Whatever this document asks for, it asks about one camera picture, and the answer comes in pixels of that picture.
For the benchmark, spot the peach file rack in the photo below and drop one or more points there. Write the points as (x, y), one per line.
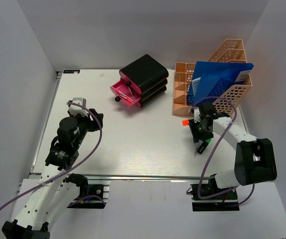
(230, 51)

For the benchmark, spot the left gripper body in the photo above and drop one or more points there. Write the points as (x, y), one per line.
(94, 125)

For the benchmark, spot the orange highlighter marker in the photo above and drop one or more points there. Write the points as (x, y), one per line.
(186, 122)

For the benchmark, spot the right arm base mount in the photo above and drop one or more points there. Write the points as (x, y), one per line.
(223, 203)

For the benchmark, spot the green highlighter marker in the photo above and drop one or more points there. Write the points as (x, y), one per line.
(203, 145)

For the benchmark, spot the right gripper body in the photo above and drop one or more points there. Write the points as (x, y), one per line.
(199, 131)

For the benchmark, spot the long red pen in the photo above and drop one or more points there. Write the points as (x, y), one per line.
(124, 96)

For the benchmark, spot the black pink drawer organizer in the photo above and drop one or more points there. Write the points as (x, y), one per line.
(147, 78)

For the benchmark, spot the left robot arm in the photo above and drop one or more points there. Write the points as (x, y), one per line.
(55, 189)

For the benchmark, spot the black label sticker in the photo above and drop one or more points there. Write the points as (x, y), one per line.
(71, 71)

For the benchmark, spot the blue plastic folder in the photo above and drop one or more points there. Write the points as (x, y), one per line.
(212, 79)

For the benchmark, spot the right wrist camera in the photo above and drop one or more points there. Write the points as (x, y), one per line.
(196, 114)

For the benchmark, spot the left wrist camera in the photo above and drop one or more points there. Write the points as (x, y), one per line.
(76, 105)

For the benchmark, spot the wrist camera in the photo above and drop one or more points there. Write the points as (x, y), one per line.
(76, 105)
(196, 114)

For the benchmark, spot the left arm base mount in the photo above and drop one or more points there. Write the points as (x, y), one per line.
(91, 195)

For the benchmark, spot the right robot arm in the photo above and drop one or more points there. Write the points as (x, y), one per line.
(254, 157)

